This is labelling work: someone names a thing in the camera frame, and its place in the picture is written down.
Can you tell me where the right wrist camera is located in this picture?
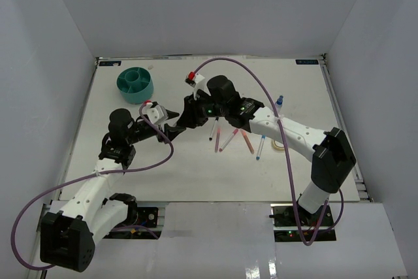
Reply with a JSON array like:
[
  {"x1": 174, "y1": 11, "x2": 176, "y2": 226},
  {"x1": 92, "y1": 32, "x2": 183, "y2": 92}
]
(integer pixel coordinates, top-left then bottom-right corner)
[{"x1": 185, "y1": 72, "x2": 206, "y2": 100}]

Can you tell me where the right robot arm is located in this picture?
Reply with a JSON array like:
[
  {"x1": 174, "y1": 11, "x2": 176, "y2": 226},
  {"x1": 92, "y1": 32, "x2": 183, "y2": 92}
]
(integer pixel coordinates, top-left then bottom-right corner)
[{"x1": 176, "y1": 73, "x2": 357, "y2": 226}]

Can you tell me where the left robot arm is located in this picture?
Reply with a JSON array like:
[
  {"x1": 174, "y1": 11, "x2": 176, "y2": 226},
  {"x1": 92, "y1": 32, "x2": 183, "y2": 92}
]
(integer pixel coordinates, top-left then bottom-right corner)
[{"x1": 40, "y1": 102, "x2": 183, "y2": 272}]

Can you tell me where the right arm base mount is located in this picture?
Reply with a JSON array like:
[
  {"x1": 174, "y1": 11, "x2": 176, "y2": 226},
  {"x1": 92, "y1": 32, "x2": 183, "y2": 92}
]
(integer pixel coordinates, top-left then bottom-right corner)
[{"x1": 269, "y1": 205, "x2": 336, "y2": 243}]

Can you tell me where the blue spray bottle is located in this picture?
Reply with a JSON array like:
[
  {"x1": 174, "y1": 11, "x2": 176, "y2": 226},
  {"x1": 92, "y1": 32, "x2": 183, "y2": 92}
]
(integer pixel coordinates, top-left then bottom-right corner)
[{"x1": 275, "y1": 95, "x2": 283, "y2": 112}]

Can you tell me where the blue capped marker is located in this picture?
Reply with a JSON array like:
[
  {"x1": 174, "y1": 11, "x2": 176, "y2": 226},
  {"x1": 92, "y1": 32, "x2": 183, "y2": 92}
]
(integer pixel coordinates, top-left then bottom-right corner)
[{"x1": 256, "y1": 135, "x2": 266, "y2": 161}]

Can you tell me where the masking tape roll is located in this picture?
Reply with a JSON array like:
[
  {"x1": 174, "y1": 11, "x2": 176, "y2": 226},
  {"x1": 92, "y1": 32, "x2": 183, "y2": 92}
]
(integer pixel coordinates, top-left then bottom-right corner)
[{"x1": 271, "y1": 140, "x2": 285, "y2": 152}]

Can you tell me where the teal round organizer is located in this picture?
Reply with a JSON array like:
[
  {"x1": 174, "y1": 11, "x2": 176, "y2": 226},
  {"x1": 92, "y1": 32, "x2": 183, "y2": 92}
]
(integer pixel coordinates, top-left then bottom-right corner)
[{"x1": 116, "y1": 67, "x2": 154, "y2": 105}]

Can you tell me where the pink capped marker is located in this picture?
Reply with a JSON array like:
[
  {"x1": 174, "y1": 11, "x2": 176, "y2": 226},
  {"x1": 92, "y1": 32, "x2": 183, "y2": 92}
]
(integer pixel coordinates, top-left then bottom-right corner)
[{"x1": 219, "y1": 129, "x2": 238, "y2": 152}]

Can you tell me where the black capped marker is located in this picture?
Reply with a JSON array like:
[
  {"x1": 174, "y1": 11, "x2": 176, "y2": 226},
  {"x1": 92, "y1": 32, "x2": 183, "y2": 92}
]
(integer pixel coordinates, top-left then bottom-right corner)
[{"x1": 209, "y1": 117, "x2": 219, "y2": 141}]

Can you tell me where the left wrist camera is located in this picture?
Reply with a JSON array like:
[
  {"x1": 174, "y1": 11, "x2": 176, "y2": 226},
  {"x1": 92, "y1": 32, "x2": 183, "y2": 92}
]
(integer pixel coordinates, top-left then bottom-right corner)
[{"x1": 144, "y1": 101, "x2": 168, "y2": 125}]

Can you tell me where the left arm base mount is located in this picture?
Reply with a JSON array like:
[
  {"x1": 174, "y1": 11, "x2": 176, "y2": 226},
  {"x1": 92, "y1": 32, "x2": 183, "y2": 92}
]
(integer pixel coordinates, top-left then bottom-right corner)
[{"x1": 105, "y1": 207, "x2": 162, "y2": 240}]

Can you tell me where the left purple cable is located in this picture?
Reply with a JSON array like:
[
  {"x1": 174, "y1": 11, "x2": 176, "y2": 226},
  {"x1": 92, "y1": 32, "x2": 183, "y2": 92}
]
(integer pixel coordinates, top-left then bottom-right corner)
[{"x1": 10, "y1": 104, "x2": 175, "y2": 271}]

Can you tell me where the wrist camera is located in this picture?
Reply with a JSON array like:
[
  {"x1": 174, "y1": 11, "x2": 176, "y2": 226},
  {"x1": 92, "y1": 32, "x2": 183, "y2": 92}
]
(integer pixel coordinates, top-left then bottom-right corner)
[
  {"x1": 144, "y1": 101, "x2": 168, "y2": 125},
  {"x1": 185, "y1": 72, "x2": 206, "y2": 100}
]

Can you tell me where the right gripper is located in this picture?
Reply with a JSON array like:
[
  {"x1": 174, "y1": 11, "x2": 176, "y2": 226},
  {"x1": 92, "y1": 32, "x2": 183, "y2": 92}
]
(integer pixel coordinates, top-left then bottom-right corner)
[{"x1": 177, "y1": 91, "x2": 228, "y2": 129}]

